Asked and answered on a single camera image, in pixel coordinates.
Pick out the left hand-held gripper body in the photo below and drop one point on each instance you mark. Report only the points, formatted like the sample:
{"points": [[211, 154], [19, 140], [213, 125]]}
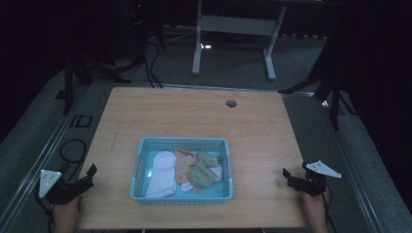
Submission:
{"points": [[48, 181]]}

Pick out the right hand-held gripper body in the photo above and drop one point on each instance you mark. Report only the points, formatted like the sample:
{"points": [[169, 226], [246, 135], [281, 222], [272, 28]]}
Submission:
{"points": [[314, 183]]}

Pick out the person's right hand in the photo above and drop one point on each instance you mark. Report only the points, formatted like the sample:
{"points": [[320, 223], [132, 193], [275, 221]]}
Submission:
{"points": [[315, 210]]}

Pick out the person's left hand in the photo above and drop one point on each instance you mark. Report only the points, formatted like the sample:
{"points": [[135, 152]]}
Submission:
{"points": [[66, 215]]}

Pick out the large white sock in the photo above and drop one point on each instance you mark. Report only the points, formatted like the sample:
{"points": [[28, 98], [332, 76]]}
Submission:
{"points": [[163, 174]]}

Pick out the small green sock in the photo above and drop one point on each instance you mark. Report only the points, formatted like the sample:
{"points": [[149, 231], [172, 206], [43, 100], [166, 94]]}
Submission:
{"points": [[209, 158]]}

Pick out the black tripod stand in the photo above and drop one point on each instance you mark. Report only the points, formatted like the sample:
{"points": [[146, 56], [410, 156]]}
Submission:
{"points": [[68, 84], [335, 97]]}

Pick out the large green sock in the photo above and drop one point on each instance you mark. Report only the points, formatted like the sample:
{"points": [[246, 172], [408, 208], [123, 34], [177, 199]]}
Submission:
{"points": [[201, 176]]}

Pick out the peach sock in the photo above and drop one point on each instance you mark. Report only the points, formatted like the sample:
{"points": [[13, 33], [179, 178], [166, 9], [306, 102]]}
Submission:
{"points": [[183, 165]]}

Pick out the light blue plastic basket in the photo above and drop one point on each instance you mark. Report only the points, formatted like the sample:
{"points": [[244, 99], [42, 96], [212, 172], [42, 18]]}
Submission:
{"points": [[181, 197]]}

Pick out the white metal desk frame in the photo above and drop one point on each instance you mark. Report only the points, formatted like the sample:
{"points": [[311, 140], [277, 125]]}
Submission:
{"points": [[238, 25]]}

